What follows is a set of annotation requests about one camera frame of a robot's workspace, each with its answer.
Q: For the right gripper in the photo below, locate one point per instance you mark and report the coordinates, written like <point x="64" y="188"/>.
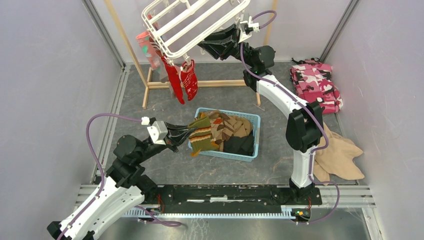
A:
<point x="223" y="49"/>

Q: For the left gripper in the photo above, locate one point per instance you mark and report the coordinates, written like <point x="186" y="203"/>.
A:
<point x="173" y="141"/>

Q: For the green striped sock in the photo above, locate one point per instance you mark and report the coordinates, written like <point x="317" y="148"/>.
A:
<point x="201" y="138"/>

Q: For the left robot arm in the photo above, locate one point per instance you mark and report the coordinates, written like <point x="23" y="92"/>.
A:
<point x="123" y="186"/>

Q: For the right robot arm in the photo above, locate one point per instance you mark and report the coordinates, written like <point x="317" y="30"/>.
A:
<point x="304" y="120"/>

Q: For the white plastic clip hanger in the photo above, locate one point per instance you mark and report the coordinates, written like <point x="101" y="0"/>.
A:
<point x="177" y="26"/>

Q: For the red snowflake sock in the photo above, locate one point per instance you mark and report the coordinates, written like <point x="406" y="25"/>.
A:
<point x="189" y="79"/>

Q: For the grey sock striped cuff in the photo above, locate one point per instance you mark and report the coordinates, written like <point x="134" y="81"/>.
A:
<point x="163" y="76"/>

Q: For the black garment in basket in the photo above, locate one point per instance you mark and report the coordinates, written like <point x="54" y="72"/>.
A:
<point x="240" y="145"/>

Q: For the pink patterned sock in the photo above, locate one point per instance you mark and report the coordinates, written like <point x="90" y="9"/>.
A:
<point x="146" y="44"/>

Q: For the light blue plastic basket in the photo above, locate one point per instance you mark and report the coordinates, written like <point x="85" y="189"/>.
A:
<point x="255" y="121"/>

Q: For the pink camouflage bag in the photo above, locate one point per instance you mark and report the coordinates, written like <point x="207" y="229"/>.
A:
<point x="312" y="80"/>

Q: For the beige cloth on floor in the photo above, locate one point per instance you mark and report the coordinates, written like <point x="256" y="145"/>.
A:
<point x="337" y="159"/>

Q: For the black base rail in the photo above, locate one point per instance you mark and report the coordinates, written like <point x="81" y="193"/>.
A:
<point x="230" y="198"/>

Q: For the wooden rack frame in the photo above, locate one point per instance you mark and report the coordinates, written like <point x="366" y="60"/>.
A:
<point x="198" y="82"/>

